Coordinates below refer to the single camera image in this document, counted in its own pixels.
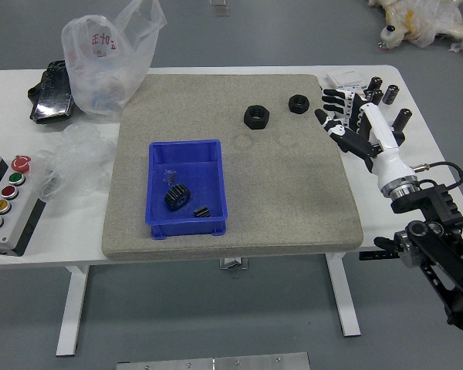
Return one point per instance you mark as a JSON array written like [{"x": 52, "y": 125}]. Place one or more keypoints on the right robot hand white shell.
[{"x": 389, "y": 154}]

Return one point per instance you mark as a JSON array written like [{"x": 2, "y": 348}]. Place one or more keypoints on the small black gear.
[{"x": 201, "y": 212}]

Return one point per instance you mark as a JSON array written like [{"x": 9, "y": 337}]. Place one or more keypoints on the large black gear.
[{"x": 176, "y": 197}]

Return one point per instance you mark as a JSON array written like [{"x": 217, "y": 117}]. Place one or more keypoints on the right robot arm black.
[{"x": 436, "y": 239}]

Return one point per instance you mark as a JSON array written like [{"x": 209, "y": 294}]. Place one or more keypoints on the small black nut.
[{"x": 298, "y": 103}]

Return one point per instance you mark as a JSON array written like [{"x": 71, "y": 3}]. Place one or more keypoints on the big black nut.
[{"x": 256, "y": 117}]

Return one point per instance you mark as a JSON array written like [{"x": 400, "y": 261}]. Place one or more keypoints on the blue plastic box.
[{"x": 212, "y": 169}]

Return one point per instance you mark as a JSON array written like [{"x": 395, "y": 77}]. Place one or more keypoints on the grey button control box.
[{"x": 19, "y": 227}]

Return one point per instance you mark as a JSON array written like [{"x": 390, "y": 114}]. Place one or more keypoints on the black power adapter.
[{"x": 399, "y": 134}]

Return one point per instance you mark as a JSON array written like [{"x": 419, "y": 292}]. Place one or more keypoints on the black cylindrical capacitor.
[
  {"x": 402, "y": 119},
  {"x": 376, "y": 83},
  {"x": 377, "y": 97},
  {"x": 391, "y": 94}
]

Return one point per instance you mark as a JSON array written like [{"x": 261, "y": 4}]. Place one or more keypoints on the white table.
[{"x": 428, "y": 154}]

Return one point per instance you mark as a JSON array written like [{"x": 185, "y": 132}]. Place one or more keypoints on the white circuit breaker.
[{"x": 347, "y": 120}]

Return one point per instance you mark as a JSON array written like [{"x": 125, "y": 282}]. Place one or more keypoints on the grey-brown mat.
[{"x": 274, "y": 185}]

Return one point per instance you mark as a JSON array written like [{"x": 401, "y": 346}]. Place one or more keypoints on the plush toy in plastic wrap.
[{"x": 420, "y": 23}]

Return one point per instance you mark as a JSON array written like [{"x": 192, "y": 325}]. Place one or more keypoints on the small metal screw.
[{"x": 171, "y": 177}]

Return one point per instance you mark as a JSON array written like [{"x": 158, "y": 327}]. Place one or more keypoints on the small metal floor plate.
[{"x": 220, "y": 7}]

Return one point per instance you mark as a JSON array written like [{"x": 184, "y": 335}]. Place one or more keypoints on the large metal plate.
[{"x": 212, "y": 363}]

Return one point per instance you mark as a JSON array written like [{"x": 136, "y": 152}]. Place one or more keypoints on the white plastic bag red print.
[{"x": 100, "y": 77}]

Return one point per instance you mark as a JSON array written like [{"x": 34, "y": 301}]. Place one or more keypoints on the clear bubble wrap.
[{"x": 77, "y": 162}]

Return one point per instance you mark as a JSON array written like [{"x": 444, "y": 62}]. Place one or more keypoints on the black plastic tray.
[{"x": 52, "y": 100}]

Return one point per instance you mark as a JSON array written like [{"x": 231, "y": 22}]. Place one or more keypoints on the red emergency stop button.
[{"x": 21, "y": 163}]

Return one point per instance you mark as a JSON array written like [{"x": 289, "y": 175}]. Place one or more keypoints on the green push button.
[{"x": 16, "y": 179}]

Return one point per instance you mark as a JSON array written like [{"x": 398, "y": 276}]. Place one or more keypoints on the red push button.
[{"x": 9, "y": 192}]

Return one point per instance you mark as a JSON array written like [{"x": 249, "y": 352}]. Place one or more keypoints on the yellow push button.
[{"x": 1, "y": 206}]

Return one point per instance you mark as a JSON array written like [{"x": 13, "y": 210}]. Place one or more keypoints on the white switch panel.
[{"x": 346, "y": 79}]

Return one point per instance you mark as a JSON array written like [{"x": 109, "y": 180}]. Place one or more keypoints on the metal bracket under table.
[{"x": 233, "y": 263}]

